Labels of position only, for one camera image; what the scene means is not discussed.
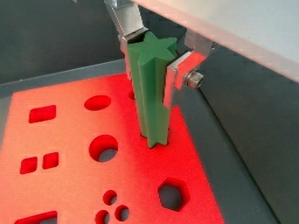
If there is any green star-shaped peg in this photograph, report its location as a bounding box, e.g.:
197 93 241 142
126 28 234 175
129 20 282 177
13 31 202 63
126 31 176 148

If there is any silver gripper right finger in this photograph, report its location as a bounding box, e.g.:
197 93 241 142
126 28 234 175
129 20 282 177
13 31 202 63
162 30 213 109

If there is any red shape-sorting board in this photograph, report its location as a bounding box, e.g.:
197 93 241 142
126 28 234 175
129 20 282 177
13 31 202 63
0 74 224 224

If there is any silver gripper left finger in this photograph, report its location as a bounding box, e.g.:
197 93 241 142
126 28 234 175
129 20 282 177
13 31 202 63
104 0 148 77

